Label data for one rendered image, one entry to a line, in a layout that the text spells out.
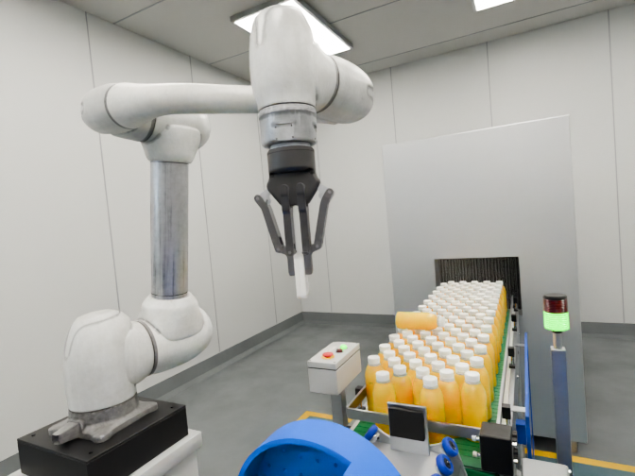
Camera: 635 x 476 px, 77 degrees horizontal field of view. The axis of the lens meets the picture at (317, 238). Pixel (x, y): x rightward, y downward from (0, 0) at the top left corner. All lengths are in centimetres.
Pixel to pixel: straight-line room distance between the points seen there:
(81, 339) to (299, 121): 75
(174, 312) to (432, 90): 473
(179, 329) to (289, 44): 81
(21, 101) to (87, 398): 280
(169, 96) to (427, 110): 471
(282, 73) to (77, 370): 83
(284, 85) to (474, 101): 479
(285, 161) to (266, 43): 17
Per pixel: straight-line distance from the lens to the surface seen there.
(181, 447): 120
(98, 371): 112
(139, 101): 94
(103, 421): 115
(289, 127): 61
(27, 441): 125
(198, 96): 88
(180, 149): 114
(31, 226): 350
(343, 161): 570
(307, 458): 72
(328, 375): 131
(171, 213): 115
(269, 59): 64
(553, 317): 137
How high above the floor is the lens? 155
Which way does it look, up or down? 3 degrees down
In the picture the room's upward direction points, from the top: 5 degrees counter-clockwise
